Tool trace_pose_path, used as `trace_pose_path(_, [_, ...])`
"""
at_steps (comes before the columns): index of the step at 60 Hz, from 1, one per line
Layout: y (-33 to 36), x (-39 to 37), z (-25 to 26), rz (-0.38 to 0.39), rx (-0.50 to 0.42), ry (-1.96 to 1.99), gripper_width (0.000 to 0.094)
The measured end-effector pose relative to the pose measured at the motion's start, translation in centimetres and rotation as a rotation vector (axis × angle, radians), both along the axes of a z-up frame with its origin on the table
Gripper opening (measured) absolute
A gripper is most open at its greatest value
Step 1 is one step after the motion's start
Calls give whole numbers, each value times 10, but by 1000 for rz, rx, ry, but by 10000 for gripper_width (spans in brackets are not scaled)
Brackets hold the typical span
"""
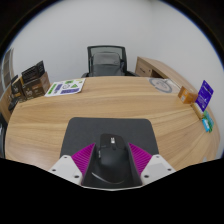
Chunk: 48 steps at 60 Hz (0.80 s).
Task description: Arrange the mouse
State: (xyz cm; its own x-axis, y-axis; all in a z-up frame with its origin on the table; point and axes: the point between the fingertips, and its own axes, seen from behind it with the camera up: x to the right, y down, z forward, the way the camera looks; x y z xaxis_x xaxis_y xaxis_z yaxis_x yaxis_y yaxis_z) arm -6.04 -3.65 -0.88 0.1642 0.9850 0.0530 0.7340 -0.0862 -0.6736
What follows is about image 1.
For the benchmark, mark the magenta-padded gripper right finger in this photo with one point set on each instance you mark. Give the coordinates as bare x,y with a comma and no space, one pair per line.
140,159

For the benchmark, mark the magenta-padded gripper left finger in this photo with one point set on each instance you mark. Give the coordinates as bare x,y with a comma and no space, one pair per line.
83,159

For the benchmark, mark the black computer mouse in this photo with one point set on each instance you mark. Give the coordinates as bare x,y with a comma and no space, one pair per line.
111,160

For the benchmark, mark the dark grey mouse pad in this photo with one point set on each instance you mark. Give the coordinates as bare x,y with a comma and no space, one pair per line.
86,131

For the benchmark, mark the blue small packet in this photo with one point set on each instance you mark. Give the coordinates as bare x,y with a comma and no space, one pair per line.
205,126

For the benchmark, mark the white printed paper sheet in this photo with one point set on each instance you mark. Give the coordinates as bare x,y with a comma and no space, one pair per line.
65,87

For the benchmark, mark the small tan box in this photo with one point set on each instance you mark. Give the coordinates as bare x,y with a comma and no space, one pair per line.
197,110

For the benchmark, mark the round grey disc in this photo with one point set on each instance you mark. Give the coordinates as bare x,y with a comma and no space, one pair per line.
160,85

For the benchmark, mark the small orange box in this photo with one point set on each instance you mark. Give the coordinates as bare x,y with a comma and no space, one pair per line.
186,95

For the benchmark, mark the green small packet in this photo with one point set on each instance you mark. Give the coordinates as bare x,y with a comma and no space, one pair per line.
210,120

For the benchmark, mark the wide brown cardboard box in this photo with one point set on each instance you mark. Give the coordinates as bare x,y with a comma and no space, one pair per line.
36,87

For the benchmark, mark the purple card box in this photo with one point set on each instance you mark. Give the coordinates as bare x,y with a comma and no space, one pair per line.
204,95

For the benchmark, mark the wooden side desk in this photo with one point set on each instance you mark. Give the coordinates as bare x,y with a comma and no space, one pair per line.
160,68

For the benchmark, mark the black mesh office chair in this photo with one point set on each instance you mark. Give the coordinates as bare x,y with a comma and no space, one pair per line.
106,63

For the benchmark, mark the black printed box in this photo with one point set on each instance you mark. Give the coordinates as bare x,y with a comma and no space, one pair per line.
31,72

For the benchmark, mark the wooden shelf unit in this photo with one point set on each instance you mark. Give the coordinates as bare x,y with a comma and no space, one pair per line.
7,68

